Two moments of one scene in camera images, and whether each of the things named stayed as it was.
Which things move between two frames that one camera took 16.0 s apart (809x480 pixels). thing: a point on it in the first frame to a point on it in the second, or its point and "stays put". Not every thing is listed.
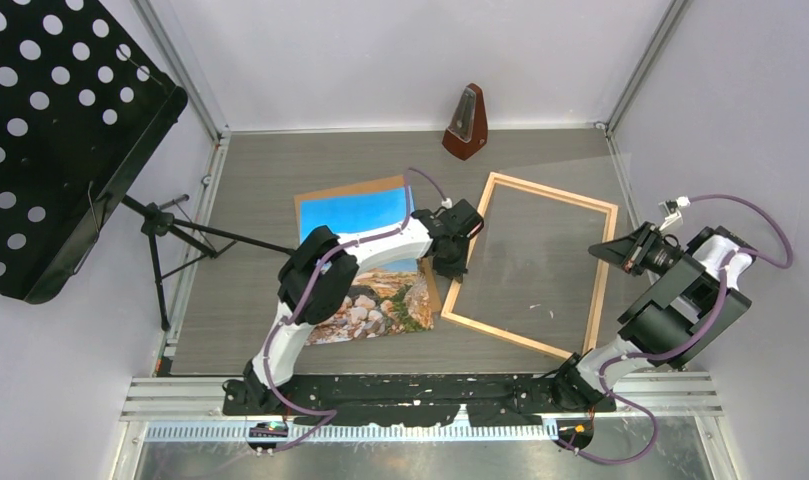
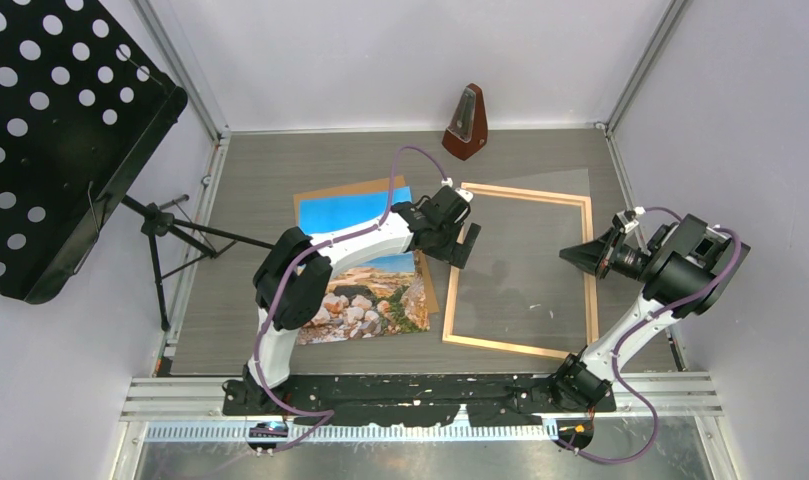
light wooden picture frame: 546,344 to 591,285
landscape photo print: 388,296 stays put
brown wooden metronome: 468,131 stays put
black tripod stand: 160,220 stays put
